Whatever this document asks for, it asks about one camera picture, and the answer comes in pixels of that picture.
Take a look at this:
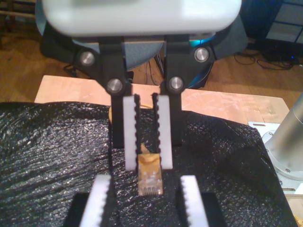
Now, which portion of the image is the dark grey office chair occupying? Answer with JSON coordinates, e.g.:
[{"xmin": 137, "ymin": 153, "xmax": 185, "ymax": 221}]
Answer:
[{"xmin": 35, "ymin": 0, "xmax": 249, "ymax": 83}]

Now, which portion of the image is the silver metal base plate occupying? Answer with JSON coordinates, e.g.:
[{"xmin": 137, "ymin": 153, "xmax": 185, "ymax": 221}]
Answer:
[{"xmin": 248, "ymin": 120, "xmax": 303, "ymax": 198}]

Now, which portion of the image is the gripper camera bar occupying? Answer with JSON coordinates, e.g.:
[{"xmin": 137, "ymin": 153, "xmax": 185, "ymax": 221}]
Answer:
[{"xmin": 42, "ymin": 0, "xmax": 242, "ymax": 38}]

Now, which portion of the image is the yellow network cable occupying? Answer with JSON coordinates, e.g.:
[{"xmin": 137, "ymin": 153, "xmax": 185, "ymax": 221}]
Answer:
[{"xmin": 108, "ymin": 103, "xmax": 164, "ymax": 197}]

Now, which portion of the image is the dark wooden chair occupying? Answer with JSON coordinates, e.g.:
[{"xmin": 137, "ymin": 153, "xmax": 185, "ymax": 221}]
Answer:
[{"xmin": 0, "ymin": 0, "xmax": 37, "ymax": 36}]

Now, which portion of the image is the dark glass-front cabinet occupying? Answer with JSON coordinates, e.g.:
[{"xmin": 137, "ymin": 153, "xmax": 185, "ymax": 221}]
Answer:
[{"xmin": 242, "ymin": 0, "xmax": 303, "ymax": 59}]

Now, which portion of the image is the black bubble mat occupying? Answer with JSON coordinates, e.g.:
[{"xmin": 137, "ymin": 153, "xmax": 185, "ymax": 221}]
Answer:
[{"xmin": 0, "ymin": 101, "xmax": 298, "ymax": 227}]

